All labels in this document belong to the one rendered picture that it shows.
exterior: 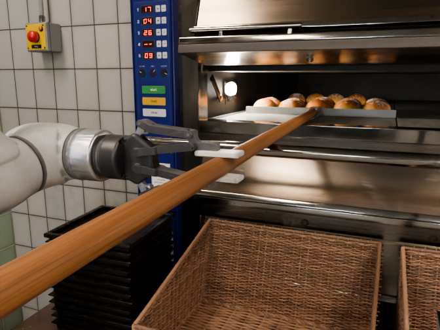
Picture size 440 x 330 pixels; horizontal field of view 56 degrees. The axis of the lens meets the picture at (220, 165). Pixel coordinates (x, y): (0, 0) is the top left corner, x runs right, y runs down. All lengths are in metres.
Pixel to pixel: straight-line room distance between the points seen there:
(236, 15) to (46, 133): 0.77
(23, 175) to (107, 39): 0.95
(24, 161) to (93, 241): 0.36
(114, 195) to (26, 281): 1.33
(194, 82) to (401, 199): 0.72
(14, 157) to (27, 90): 1.15
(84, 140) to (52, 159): 0.06
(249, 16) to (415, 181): 0.68
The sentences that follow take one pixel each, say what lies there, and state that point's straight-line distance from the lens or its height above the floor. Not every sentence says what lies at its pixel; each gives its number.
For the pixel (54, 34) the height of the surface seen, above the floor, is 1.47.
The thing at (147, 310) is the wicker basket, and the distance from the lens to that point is 1.13.
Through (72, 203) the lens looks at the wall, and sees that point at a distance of 1.76.
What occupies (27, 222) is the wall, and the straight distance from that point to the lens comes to 1.96.
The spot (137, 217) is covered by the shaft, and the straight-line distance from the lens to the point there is 0.40.
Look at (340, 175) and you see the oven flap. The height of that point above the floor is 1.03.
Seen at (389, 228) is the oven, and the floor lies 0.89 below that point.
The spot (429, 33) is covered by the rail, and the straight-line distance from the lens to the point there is 1.11.
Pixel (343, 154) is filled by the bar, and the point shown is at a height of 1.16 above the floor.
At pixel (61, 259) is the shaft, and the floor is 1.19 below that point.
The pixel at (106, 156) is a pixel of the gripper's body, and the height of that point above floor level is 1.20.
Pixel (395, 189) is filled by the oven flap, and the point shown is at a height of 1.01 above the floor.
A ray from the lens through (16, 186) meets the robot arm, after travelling 0.68.
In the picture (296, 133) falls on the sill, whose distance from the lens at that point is 1.28.
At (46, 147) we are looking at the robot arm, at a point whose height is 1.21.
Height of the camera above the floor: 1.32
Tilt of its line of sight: 12 degrees down
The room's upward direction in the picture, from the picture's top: straight up
